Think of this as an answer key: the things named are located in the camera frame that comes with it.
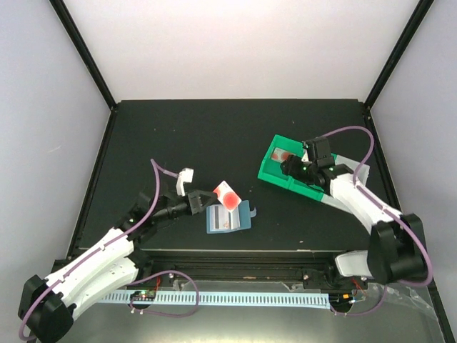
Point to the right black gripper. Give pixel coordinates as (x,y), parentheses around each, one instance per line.
(290,168)

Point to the right black frame post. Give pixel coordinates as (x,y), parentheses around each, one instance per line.
(415,20)

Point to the black front rail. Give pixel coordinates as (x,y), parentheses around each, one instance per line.
(242,265)

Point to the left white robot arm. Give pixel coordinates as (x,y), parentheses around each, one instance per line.
(49,306)

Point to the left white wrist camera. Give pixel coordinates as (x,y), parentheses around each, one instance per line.
(185,176)

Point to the left black frame post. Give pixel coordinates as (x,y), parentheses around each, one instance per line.
(72,30)

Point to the red dot card in bin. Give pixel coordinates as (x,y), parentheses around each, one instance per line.
(279,155)

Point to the blue card holder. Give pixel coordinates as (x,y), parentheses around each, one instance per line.
(246,215)

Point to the white slotted cable duct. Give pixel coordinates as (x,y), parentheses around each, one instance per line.
(225,299)

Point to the left small circuit board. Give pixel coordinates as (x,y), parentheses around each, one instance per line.
(143,295)

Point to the black frame post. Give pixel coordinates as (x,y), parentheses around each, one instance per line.
(72,30)
(415,20)

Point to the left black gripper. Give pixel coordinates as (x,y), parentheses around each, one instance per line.
(194,202)

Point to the red dot credit card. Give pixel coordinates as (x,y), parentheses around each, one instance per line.
(227,196)

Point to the white striped credit card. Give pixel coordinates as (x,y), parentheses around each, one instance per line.
(219,219)

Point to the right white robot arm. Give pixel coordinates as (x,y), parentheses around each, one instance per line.
(395,253)

